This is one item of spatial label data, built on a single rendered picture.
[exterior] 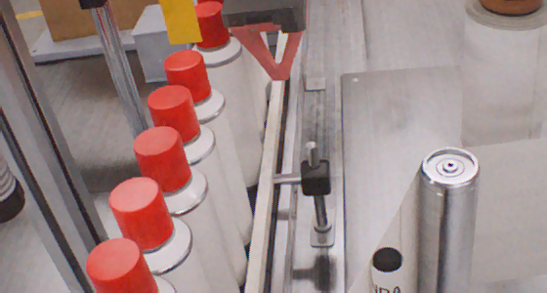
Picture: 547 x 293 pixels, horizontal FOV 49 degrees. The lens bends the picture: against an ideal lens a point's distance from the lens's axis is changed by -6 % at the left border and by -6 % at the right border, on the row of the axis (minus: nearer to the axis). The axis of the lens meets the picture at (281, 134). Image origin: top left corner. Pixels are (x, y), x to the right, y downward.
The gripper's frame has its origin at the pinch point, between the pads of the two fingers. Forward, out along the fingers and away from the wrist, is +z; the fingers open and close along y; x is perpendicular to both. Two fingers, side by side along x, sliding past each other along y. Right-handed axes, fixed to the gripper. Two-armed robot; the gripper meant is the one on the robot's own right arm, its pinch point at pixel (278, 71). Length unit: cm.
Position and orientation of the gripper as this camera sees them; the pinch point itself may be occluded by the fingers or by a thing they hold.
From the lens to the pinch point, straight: 59.3
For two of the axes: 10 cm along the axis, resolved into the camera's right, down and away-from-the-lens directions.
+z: 1.4, 7.8, 6.1
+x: -9.9, 0.8, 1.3
